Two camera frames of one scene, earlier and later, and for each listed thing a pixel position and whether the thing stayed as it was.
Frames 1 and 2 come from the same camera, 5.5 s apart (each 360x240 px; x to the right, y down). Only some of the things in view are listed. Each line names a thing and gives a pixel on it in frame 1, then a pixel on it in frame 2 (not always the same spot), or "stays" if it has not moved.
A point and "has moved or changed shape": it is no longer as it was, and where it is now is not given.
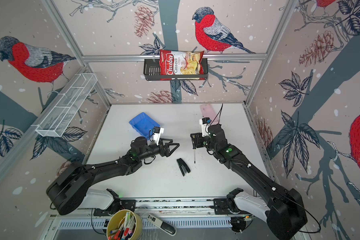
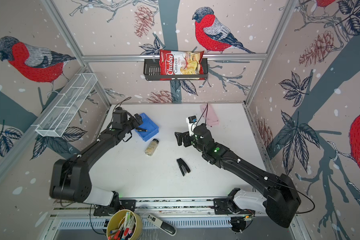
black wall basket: [152, 72] stays
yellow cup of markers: [125, 224] stays
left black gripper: [168, 154] to [136, 124]
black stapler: [183, 167] stays
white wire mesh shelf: [65, 106] stays
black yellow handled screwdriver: [194, 140] has moved or changed shape
